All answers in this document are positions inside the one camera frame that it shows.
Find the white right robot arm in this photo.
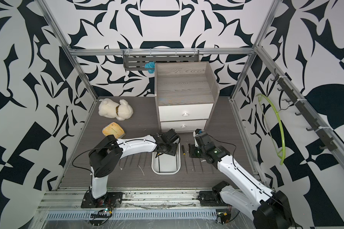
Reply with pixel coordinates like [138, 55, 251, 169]
[190, 129, 296, 229]

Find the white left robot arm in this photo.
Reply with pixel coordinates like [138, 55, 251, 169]
[88, 129, 180, 199]

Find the white storage tray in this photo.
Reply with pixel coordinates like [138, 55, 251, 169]
[152, 144, 181, 176]

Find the grey wooden drawer cabinet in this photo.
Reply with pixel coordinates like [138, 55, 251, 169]
[154, 62, 220, 133]

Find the yellow tissue pack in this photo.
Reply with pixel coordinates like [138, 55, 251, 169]
[102, 122, 126, 138]

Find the white plush dog toy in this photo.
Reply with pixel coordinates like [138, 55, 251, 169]
[98, 98, 133, 121]

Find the right controller board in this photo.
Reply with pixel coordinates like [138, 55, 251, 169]
[216, 212, 231, 225]

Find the controller board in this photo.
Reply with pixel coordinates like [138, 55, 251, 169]
[216, 212, 231, 225]
[89, 208, 113, 219]

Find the green hoop hanger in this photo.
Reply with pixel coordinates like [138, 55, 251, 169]
[256, 94, 286, 166]

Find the teal cloth ball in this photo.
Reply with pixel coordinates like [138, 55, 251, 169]
[144, 62, 155, 74]

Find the left controller board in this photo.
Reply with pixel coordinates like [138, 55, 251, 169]
[89, 208, 113, 219]

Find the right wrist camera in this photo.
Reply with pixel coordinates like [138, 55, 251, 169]
[193, 129, 203, 139]

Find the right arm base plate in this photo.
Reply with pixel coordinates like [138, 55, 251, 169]
[197, 191, 236, 207]

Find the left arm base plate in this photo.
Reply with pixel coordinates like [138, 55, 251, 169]
[81, 191, 123, 209]

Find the grey wall shelf rack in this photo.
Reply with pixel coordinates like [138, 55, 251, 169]
[122, 49, 200, 71]

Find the grey hook rail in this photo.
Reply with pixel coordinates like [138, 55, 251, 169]
[271, 68, 338, 151]

